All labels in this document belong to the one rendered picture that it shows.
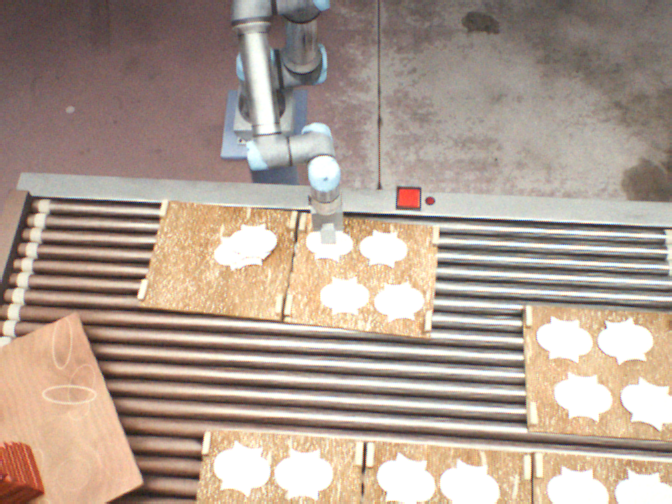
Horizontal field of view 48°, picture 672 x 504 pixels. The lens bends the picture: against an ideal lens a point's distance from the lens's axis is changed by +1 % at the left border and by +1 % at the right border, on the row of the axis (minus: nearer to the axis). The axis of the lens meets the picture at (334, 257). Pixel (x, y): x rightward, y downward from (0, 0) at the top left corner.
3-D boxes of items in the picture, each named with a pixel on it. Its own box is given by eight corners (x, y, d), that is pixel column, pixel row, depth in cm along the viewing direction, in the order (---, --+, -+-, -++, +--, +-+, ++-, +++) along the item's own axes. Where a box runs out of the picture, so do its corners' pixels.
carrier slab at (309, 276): (302, 215, 224) (302, 212, 223) (439, 229, 221) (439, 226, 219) (283, 323, 209) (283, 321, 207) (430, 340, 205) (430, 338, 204)
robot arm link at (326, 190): (336, 149, 183) (342, 178, 180) (337, 174, 193) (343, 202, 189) (305, 154, 183) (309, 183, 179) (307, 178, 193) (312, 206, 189)
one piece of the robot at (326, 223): (308, 224, 189) (311, 252, 204) (343, 222, 189) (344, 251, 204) (307, 183, 195) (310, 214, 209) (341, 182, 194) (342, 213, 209)
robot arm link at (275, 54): (237, 73, 232) (231, 41, 221) (280, 68, 233) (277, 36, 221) (241, 103, 227) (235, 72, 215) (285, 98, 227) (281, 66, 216)
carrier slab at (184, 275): (167, 202, 227) (165, 199, 226) (299, 214, 224) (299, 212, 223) (139, 307, 212) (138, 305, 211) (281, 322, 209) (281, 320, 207)
